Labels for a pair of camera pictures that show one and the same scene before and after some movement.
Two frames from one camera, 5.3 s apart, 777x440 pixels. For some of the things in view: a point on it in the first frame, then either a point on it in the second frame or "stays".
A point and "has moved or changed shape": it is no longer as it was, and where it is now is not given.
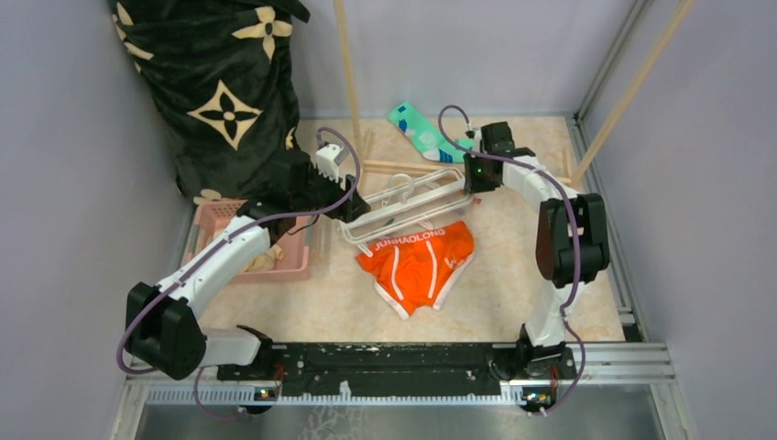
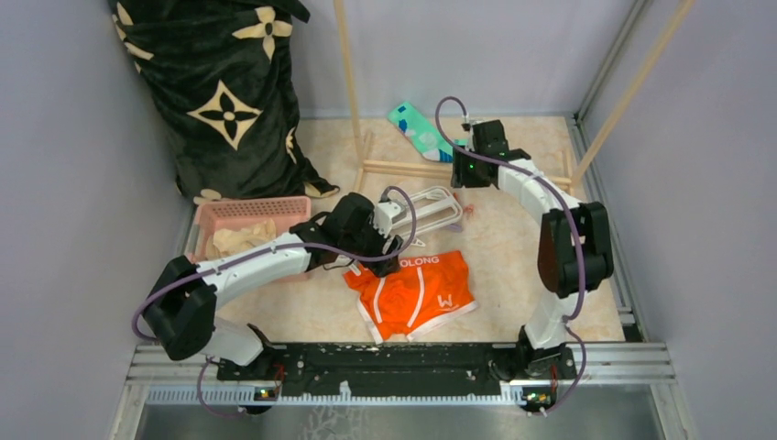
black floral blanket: x=224 y=73 stays
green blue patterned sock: x=429 y=142 stays
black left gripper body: x=321 y=193 to x=366 y=243
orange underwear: x=420 y=269 has moved or changed shape
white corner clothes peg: x=363 y=247 has moved or changed shape
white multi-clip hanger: x=405 y=206 has moved or changed shape
